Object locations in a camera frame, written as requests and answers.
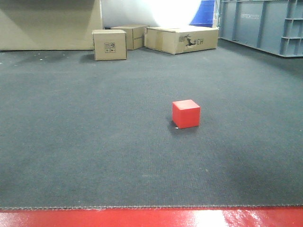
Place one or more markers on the red magnetic cube block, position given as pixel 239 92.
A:
pixel 186 114

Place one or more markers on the large flat cardboard box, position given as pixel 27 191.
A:
pixel 181 40

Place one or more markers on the dark grey table mat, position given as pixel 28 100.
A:
pixel 80 133

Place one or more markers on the small cardboard box front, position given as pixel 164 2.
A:
pixel 109 44

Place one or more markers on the cardboard box middle back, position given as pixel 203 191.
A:
pixel 134 35

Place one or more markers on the blue bin in background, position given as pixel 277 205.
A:
pixel 207 14

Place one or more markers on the large grey plastic crate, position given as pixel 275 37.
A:
pixel 273 26

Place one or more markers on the large tan cardboard panel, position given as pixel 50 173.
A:
pixel 48 24

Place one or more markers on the red metal table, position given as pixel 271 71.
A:
pixel 166 217

